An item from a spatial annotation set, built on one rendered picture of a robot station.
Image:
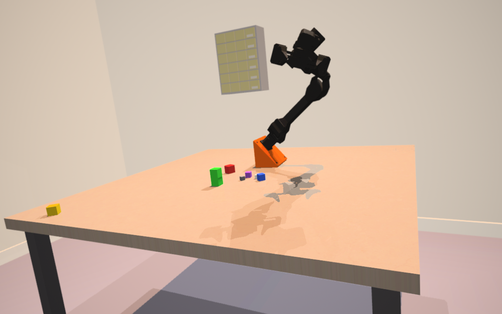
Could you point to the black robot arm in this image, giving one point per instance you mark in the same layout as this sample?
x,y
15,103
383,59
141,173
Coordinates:
x,y
308,41

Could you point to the green block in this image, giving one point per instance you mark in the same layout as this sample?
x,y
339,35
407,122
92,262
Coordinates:
x,y
216,172
217,181

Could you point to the yellow cube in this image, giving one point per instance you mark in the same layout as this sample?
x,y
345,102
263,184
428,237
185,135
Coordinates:
x,y
53,209

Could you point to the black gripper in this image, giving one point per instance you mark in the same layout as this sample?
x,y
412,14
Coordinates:
x,y
299,59

